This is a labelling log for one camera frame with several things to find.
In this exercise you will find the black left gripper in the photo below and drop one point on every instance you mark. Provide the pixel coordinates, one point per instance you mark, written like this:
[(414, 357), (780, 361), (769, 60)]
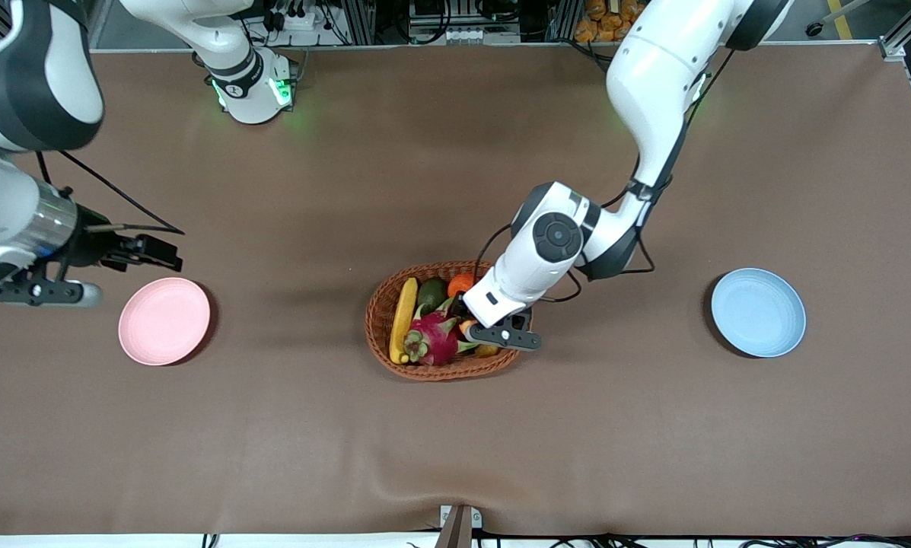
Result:
[(460, 308)]

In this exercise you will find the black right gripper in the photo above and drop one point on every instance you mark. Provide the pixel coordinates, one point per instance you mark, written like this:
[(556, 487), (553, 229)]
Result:
[(94, 245)]

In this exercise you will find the red apple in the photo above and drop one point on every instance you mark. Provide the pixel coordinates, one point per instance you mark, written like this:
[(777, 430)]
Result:
[(467, 329)]

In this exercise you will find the yellow banana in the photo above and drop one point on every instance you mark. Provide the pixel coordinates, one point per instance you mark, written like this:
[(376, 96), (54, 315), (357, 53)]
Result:
[(404, 316)]

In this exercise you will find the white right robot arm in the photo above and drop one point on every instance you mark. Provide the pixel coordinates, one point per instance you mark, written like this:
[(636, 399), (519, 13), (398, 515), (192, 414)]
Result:
[(14, 213)]

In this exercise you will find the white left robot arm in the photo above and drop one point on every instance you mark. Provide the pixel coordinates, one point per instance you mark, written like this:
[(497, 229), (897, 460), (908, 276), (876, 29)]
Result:
[(653, 84)]

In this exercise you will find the orange fruit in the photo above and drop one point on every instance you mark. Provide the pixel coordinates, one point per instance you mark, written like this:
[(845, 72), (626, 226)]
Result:
[(460, 284)]

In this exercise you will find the green avocado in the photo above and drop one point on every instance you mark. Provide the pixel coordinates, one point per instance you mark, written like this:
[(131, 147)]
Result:
[(431, 293)]

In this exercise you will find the pink dragon fruit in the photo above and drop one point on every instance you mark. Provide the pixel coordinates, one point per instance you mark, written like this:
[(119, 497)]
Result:
[(436, 339)]

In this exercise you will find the brown kiwi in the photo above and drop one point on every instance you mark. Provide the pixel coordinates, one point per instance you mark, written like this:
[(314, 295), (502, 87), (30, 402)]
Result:
[(487, 351)]

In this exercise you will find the brown wicker basket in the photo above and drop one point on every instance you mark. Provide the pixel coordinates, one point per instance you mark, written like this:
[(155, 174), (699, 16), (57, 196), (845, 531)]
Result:
[(455, 370)]

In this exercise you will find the pink round plate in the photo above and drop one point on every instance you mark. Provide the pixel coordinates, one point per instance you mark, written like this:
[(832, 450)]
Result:
[(164, 320)]

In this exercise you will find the brown tablecloth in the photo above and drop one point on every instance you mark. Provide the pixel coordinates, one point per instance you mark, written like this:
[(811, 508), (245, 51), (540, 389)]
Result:
[(348, 441)]

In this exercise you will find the metal table clamp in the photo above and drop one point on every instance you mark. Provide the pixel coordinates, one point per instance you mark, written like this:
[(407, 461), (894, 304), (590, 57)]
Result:
[(457, 525)]

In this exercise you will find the white power strip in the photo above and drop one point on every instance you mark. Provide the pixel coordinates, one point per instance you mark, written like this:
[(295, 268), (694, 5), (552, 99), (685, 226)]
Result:
[(466, 33)]

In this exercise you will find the light blue round plate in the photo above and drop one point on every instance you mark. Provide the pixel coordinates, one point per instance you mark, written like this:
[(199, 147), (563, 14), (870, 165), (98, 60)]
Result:
[(758, 312)]

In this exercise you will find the bag of orange snacks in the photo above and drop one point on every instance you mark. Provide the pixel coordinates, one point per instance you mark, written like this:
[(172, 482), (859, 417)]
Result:
[(603, 21)]

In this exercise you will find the aluminium frame profile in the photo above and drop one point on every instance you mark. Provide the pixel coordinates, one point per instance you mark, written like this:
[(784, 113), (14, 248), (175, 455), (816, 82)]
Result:
[(908, 30)]

